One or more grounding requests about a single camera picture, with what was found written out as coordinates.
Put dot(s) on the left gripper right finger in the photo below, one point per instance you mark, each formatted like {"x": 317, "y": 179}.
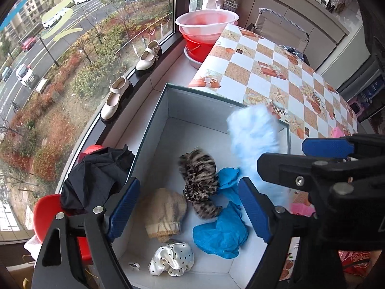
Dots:
{"x": 317, "y": 264}

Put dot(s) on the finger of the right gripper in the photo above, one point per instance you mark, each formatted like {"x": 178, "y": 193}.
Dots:
{"x": 327, "y": 147}
{"x": 291, "y": 171}

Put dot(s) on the pink sponge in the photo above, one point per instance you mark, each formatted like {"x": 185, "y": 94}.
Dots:
{"x": 337, "y": 133}
{"x": 302, "y": 209}

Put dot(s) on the light blue fluffy scrunchie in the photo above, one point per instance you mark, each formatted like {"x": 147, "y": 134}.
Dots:
{"x": 253, "y": 132}

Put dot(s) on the blue shower cap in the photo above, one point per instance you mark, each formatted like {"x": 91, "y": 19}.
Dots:
{"x": 227, "y": 184}
{"x": 224, "y": 236}

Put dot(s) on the beige knit sock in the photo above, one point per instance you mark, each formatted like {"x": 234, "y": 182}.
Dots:
{"x": 163, "y": 211}

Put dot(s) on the cream polka dot scrunchie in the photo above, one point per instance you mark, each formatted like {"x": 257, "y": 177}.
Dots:
{"x": 175, "y": 258}

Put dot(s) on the leopard print scrunchie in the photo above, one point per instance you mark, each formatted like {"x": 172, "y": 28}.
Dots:
{"x": 198, "y": 170}

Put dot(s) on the black garment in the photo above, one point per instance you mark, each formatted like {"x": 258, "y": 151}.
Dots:
{"x": 101, "y": 172}

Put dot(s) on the pink plastic stool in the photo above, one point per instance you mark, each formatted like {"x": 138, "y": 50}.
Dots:
{"x": 357, "y": 106}

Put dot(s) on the red plastic stool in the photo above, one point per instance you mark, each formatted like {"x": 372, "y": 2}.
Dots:
{"x": 47, "y": 210}

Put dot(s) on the white open storage box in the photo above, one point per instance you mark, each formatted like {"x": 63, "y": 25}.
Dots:
{"x": 189, "y": 228}

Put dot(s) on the plaid cloth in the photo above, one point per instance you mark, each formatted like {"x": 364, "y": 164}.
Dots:
{"x": 296, "y": 53}

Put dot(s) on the checkered tablecloth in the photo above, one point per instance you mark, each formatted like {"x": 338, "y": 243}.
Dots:
{"x": 247, "y": 68}

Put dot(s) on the cream shoe near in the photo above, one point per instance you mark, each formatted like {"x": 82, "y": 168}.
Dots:
{"x": 117, "y": 90}

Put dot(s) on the cream shoe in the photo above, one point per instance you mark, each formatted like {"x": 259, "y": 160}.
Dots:
{"x": 117, "y": 90}
{"x": 149, "y": 58}

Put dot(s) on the folding cot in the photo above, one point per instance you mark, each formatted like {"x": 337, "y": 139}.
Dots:
{"x": 280, "y": 30}

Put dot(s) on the red bucket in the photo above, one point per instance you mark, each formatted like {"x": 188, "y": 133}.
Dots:
{"x": 196, "y": 52}

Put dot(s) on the pink plastic basin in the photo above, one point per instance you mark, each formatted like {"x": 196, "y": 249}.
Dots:
{"x": 206, "y": 25}

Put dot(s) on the cream shoe far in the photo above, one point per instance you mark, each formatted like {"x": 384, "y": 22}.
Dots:
{"x": 149, "y": 58}

